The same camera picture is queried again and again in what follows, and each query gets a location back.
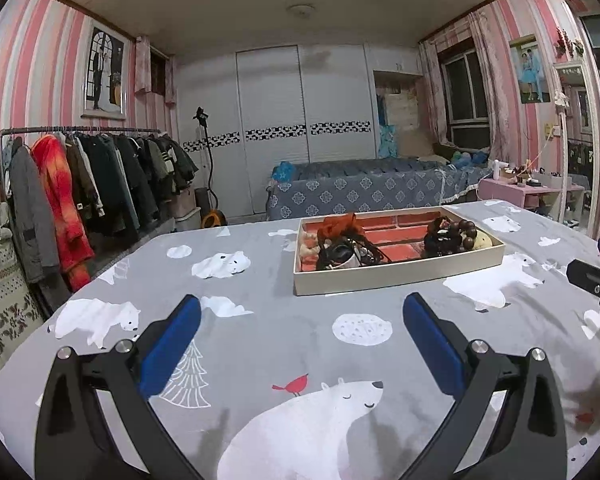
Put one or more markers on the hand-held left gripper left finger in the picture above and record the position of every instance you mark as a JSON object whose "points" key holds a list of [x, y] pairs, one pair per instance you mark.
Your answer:
{"points": [[172, 345]]}

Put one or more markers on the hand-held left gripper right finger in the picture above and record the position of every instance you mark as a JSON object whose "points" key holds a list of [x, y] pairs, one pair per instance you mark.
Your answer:
{"points": [[432, 345]]}

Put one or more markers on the beige tray with brick lining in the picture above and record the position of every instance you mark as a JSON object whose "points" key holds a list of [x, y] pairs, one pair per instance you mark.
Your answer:
{"points": [[380, 275]]}

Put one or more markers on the black scrunchie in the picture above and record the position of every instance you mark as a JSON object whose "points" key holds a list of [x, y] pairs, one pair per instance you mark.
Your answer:
{"points": [[432, 242]]}

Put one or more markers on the orange scrunchie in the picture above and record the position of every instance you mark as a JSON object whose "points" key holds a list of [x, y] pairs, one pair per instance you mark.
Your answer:
{"points": [[337, 225]]}

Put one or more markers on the grey polar bear blanket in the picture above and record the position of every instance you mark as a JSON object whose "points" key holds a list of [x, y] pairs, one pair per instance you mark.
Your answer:
{"points": [[280, 335]]}

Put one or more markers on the yellow knitted hair ornament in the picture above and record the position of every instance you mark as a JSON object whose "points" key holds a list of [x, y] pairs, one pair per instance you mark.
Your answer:
{"points": [[484, 242]]}

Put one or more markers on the white framed standing mirror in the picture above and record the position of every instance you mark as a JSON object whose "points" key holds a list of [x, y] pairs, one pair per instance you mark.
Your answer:
{"points": [[577, 135]]}

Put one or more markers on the pink side table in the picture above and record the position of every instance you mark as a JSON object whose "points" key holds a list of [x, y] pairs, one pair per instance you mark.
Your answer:
{"points": [[500, 190]]}

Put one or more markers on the black garment steamer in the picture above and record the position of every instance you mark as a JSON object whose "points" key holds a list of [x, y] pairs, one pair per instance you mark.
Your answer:
{"points": [[212, 219]]}

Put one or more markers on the bed with blue patterned cover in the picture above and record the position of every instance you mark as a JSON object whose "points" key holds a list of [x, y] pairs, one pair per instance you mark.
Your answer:
{"points": [[355, 192]]}

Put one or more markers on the floral patterned bedcover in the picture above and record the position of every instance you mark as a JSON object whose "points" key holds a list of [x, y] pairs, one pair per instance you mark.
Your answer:
{"points": [[5, 310]]}

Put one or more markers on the row of hanging dark clothes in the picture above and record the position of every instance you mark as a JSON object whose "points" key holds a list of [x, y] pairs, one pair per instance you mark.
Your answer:
{"points": [[120, 175]]}

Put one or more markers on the orange red coat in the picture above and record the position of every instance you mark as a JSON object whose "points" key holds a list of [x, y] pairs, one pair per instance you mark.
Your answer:
{"points": [[60, 200]]}

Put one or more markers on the teal cloth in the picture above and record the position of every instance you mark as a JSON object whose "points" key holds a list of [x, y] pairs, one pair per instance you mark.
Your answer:
{"points": [[282, 172]]}

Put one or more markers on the window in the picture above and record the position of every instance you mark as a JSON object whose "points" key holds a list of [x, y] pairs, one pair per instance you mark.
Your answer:
{"points": [[462, 90]]}

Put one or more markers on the teal hanging garment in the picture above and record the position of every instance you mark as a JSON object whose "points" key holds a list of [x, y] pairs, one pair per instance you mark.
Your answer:
{"points": [[386, 130]]}

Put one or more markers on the metal clothes rack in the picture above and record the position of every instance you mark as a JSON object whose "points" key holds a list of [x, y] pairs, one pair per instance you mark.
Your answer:
{"points": [[80, 130]]}

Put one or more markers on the white sliding door wardrobe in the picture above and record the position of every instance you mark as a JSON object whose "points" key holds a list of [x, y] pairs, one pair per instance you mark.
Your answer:
{"points": [[270, 90]]}

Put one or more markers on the narrow pink curtain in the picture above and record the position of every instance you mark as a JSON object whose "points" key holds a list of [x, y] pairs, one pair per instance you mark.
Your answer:
{"points": [[142, 65]]}

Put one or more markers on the round ceiling lamp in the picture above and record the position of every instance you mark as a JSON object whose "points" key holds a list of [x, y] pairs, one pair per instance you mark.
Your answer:
{"points": [[301, 10]]}

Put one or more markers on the wall poster with blue figures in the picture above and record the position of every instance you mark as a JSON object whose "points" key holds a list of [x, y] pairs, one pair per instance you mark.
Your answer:
{"points": [[530, 70]]}

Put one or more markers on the red flower wall decoration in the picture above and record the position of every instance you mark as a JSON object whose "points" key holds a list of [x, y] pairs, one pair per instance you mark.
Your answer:
{"points": [[570, 42]]}

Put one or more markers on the framed wall picture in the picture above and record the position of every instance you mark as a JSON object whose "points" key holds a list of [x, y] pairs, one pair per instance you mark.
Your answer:
{"points": [[102, 70]]}

